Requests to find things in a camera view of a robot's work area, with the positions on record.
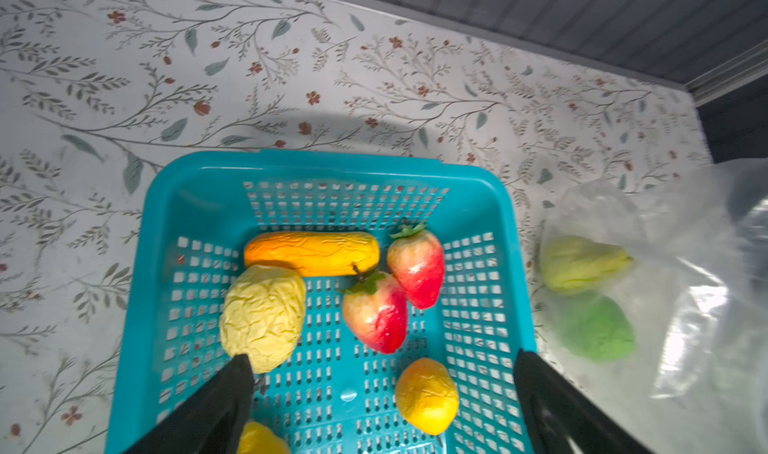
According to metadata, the green apple toy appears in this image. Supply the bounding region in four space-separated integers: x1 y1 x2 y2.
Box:
556 292 636 362

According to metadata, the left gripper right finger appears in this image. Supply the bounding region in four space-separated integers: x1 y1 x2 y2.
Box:
513 350 649 453

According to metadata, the pale yellow pear toy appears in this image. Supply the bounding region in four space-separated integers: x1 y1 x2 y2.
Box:
219 264 306 374

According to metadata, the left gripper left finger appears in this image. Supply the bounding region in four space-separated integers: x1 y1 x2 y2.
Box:
126 354 256 454

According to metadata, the teal plastic basket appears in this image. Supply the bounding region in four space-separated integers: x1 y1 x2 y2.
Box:
106 150 536 453

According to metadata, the clear zip top bag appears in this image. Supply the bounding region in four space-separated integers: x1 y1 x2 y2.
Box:
535 158 767 453

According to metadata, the red strawberry toy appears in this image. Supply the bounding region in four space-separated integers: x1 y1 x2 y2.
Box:
342 270 408 354
387 221 446 310

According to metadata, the orange mango toy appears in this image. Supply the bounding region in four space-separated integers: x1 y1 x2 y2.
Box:
244 231 380 277

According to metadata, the yellow lemon toy right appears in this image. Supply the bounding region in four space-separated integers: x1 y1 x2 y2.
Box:
395 357 460 436

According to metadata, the green pear toy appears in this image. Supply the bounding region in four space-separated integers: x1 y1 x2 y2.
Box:
539 235 633 295

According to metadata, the red strawberry toy upper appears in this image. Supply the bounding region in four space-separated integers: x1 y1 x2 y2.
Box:
387 221 446 310

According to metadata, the red strawberry toy lower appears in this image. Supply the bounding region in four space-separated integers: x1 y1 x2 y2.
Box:
342 270 408 354

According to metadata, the orange yellow round fruit toy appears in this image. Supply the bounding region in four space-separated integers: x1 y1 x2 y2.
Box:
237 421 291 454

